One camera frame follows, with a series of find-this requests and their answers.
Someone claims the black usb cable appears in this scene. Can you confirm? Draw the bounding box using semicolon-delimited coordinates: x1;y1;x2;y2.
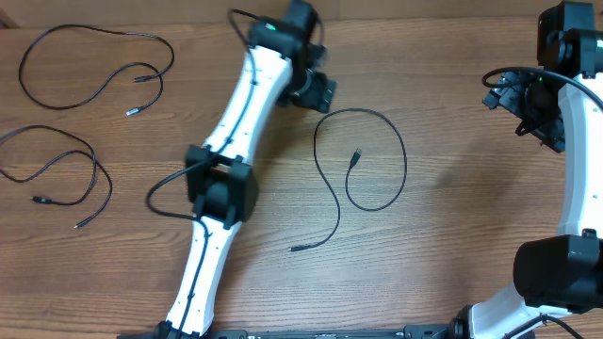
0;124;114;230
287;107;409;253
17;24;176;117

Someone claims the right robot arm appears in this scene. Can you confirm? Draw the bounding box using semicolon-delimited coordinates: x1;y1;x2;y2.
403;1;602;338

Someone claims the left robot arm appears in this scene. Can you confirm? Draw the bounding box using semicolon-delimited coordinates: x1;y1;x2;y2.
149;1;336;338

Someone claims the cardboard backdrop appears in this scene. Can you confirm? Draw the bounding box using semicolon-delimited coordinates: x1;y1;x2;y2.
1;0;559;28

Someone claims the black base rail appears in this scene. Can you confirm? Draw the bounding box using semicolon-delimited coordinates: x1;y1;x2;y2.
117;323;472;339

